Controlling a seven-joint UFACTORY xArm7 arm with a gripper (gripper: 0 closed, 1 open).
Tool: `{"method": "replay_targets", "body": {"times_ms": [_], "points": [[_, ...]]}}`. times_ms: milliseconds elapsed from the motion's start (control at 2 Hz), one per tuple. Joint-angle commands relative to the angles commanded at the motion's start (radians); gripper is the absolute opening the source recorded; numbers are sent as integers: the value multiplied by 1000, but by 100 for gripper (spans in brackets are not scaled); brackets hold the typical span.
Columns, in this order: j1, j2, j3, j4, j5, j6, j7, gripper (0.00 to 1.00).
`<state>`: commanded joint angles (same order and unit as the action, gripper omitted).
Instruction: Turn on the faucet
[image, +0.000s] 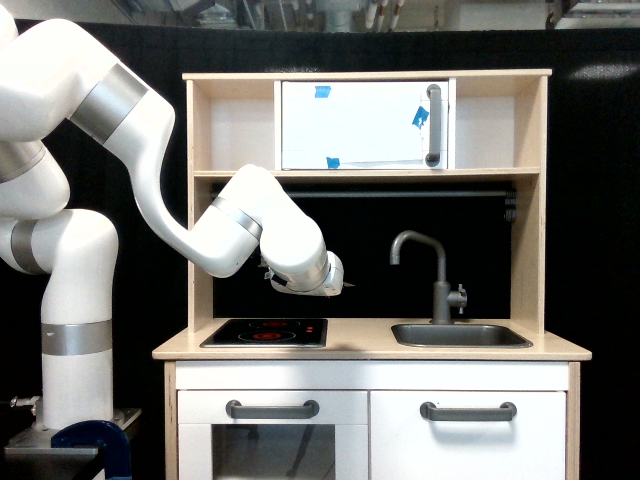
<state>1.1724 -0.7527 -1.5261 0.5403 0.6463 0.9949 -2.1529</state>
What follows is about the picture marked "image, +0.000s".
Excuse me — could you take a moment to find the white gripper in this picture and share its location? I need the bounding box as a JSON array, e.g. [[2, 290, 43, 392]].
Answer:
[[320, 251, 344, 296]]

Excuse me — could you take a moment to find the grey toy faucet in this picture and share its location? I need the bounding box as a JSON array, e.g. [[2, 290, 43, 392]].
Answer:
[[389, 230, 468, 325]]

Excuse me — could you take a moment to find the black toy stovetop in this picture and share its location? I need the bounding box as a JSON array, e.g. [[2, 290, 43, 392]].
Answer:
[[200, 318, 328, 348]]

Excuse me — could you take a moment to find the grey sink basin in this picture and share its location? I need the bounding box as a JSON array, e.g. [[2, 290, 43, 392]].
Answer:
[[391, 324, 533, 348]]

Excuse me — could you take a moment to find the wooden toy kitchen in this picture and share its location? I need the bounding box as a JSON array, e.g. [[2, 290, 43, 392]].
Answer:
[[153, 69, 592, 479]]

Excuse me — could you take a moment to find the white oven door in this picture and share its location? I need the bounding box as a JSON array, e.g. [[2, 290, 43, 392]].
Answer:
[[177, 390, 369, 479]]

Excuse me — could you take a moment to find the white microwave door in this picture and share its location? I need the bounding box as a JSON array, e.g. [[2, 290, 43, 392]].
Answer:
[[280, 79, 456, 170]]

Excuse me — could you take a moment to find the white cabinet door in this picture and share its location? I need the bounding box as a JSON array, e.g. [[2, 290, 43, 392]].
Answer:
[[370, 391, 566, 479]]

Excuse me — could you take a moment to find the blue C-clamp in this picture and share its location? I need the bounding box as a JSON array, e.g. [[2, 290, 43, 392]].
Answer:
[[51, 420, 133, 480]]

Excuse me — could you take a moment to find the grey hanging rail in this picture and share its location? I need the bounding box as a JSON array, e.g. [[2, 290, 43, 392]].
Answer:
[[284, 189, 515, 199]]

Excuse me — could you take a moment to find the grey oven door handle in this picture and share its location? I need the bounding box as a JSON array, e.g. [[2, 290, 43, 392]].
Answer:
[[225, 400, 320, 420]]

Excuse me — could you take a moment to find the grey cabinet door handle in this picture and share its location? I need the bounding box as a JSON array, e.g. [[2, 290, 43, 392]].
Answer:
[[419, 402, 517, 422]]

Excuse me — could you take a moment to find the grey microwave handle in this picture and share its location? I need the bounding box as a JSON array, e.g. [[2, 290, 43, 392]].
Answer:
[[425, 84, 442, 167]]

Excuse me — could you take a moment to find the grey metal base plate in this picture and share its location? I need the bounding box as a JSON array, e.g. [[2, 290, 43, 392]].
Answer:
[[5, 408, 142, 456]]

